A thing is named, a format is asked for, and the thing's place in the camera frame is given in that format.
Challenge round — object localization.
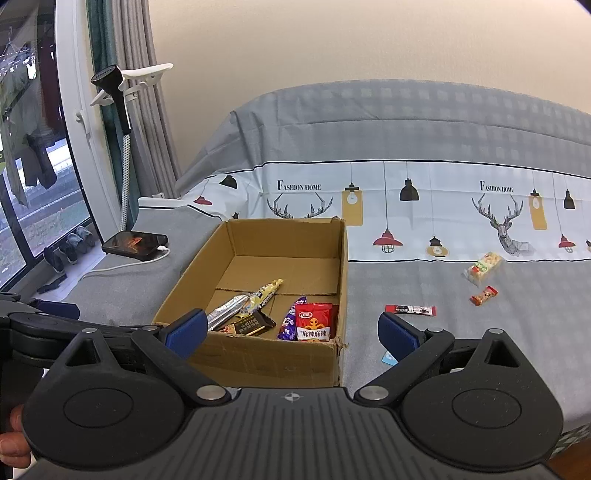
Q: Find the white plastic hanger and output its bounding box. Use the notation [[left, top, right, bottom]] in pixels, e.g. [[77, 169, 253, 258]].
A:
[[90, 63, 175, 107]]

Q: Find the black snack bar packet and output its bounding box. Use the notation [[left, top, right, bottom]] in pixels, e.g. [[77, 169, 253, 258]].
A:
[[217, 310, 277, 337]]

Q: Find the hanging grey garment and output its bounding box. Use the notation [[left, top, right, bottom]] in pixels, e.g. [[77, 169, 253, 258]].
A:
[[0, 69, 47, 208]]

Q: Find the green white cracker packet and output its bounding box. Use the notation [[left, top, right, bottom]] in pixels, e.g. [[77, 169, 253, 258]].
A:
[[464, 251, 504, 283]]

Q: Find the red spicy snack packet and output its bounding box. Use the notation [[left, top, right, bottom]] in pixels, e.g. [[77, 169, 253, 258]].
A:
[[294, 302, 334, 343]]

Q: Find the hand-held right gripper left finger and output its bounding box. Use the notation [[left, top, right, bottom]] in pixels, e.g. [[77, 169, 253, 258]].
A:
[[44, 308, 232, 407]]

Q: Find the black garment steamer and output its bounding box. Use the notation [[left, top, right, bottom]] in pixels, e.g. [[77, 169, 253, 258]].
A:
[[90, 65, 134, 234]]

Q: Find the grey curtain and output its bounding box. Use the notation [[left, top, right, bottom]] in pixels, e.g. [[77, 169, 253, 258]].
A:
[[113, 0, 181, 197]]

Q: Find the person's left hand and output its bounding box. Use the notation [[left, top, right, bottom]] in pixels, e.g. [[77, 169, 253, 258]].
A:
[[0, 404, 34, 468]]

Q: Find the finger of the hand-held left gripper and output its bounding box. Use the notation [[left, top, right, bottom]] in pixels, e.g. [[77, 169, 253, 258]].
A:
[[0, 291, 81, 321], [7, 313, 160, 365]]

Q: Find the red black stick packet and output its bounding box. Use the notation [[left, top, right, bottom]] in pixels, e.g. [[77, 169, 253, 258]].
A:
[[385, 305, 437, 318]]

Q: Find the green curtain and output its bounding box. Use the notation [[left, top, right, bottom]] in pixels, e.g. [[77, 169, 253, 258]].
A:
[[87, 0, 139, 204]]

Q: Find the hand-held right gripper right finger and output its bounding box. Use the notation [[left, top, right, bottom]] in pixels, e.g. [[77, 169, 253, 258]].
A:
[[353, 311, 539, 407]]

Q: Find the silver stick packet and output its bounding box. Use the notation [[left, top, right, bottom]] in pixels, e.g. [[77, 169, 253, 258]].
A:
[[207, 293, 259, 332]]

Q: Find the small red snack packet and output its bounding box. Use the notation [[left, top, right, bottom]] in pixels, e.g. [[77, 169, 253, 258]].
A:
[[470, 285, 499, 306]]

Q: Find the black cloth on floor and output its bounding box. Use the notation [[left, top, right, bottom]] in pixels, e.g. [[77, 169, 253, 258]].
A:
[[36, 274, 68, 295]]

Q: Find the plain grey cloth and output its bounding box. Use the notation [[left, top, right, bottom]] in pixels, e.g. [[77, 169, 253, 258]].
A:
[[60, 205, 232, 333]]

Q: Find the printed grey bed sheet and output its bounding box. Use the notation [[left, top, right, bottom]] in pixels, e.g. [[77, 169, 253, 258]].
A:
[[174, 78, 591, 444]]

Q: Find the yellow snack bar packet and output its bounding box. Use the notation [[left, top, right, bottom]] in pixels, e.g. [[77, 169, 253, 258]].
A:
[[247, 278, 284, 310]]

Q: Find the black smartphone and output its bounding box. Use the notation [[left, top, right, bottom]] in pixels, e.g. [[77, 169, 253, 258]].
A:
[[102, 232, 169, 259]]

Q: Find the white furniture edge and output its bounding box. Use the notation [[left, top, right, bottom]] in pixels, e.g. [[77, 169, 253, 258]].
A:
[[137, 193, 185, 208]]

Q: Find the brown cardboard box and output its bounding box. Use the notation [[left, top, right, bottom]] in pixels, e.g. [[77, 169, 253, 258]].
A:
[[152, 217, 349, 388]]

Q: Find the hanging dark garment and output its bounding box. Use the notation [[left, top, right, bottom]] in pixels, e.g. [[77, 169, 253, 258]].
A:
[[22, 131, 58, 189]]

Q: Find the white charging cable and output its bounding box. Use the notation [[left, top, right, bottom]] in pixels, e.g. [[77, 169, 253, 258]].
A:
[[81, 246, 171, 280]]

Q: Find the white window handle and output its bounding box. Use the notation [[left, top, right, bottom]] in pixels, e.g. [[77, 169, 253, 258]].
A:
[[75, 108, 95, 137]]

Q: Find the white window frame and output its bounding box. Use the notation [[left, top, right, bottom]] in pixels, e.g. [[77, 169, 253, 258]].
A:
[[54, 0, 125, 259]]

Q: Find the purple snack packet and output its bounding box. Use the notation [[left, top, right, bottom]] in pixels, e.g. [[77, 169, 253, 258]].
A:
[[277, 296, 308, 341]]

